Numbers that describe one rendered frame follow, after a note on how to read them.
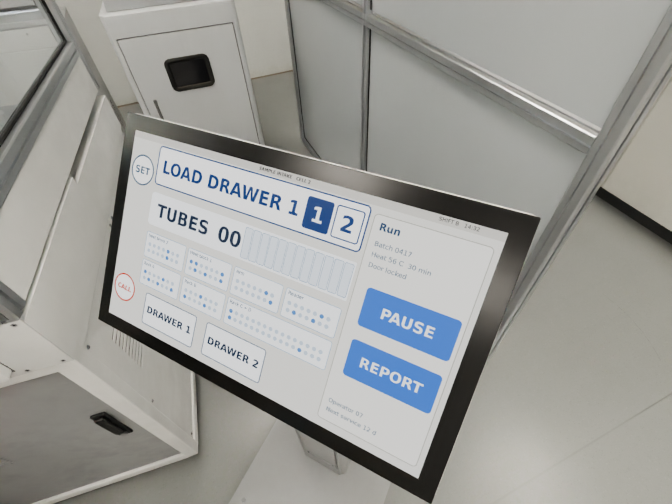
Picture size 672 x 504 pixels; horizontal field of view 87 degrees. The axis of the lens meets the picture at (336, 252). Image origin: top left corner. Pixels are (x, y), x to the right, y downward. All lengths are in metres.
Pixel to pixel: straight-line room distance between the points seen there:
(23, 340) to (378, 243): 0.63
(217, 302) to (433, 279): 0.27
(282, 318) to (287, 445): 1.04
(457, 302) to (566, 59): 0.65
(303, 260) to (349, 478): 1.08
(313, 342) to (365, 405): 0.09
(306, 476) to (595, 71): 1.34
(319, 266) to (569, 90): 0.68
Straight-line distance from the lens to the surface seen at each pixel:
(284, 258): 0.41
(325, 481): 1.39
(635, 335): 2.02
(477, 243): 0.35
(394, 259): 0.36
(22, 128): 0.96
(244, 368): 0.48
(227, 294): 0.46
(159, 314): 0.55
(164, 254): 0.53
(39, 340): 0.80
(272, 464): 1.43
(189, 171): 0.49
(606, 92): 0.87
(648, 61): 0.81
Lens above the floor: 1.41
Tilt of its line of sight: 48 degrees down
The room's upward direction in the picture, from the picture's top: 3 degrees counter-clockwise
